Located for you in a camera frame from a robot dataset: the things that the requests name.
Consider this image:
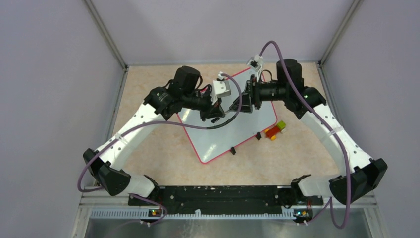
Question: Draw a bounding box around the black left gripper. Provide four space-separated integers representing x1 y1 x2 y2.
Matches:
182 87 225 121

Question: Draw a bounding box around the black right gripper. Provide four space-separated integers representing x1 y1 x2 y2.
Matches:
229 75 288 113

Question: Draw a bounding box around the pink framed whiteboard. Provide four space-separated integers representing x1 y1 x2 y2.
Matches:
177 68 279 164

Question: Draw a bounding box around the black marker cap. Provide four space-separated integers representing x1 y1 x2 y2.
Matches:
211 117 220 123

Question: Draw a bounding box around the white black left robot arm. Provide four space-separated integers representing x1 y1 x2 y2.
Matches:
80 65 232 205

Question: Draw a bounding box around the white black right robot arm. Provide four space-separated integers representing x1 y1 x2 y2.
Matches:
229 56 388 205

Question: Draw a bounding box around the green lego brick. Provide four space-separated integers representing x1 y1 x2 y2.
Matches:
276 120 286 130

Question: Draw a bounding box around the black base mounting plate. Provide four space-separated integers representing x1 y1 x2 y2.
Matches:
149 185 324 215

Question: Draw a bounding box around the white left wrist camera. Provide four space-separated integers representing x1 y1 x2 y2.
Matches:
210 72 231 105

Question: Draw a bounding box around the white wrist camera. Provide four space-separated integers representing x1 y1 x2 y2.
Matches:
210 72 231 105
246 55 264 73

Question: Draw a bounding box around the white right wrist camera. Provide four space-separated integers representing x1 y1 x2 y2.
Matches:
246 55 264 73

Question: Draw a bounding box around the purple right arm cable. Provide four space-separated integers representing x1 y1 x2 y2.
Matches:
258 41 352 230

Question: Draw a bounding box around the aluminium frame rail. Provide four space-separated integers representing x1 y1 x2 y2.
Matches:
70 185 389 238

